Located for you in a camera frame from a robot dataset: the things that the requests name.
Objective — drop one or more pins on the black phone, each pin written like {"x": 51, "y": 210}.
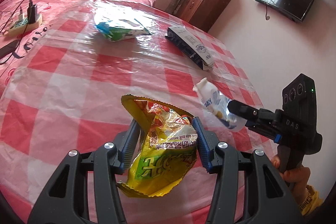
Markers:
{"x": 9, "y": 48}

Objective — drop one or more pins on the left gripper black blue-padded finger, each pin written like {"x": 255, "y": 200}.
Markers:
{"x": 267, "y": 199}
{"x": 83, "y": 188}

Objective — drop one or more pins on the yellow sleeve forearm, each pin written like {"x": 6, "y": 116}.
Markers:
{"x": 311, "y": 202}

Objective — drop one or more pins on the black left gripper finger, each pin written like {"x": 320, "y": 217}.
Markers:
{"x": 243, "y": 110}

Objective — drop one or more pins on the black charger plug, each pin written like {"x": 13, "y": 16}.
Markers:
{"x": 32, "y": 14}

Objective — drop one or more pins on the white power strip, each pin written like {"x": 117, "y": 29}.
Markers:
{"x": 21, "y": 27}

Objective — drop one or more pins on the brown wooden cabinet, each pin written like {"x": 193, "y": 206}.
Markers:
{"x": 202, "y": 14}

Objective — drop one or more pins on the person's right hand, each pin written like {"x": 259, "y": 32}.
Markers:
{"x": 299, "y": 177}

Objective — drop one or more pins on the yellow snack bag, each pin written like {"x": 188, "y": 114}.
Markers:
{"x": 167, "y": 151}

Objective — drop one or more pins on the white blue plastic pouch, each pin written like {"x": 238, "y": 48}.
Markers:
{"x": 217, "y": 103}

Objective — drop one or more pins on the red white checkered plastic cloth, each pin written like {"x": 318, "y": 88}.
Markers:
{"x": 36, "y": 137}

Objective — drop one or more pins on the green white snack bag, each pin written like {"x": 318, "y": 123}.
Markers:
{"x": 118, "y": 27}

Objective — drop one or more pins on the white blue carton box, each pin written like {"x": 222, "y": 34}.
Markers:
{"x": 191, "y": 46}

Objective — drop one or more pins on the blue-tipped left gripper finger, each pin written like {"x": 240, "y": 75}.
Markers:
{"x": 265, "y": 130}

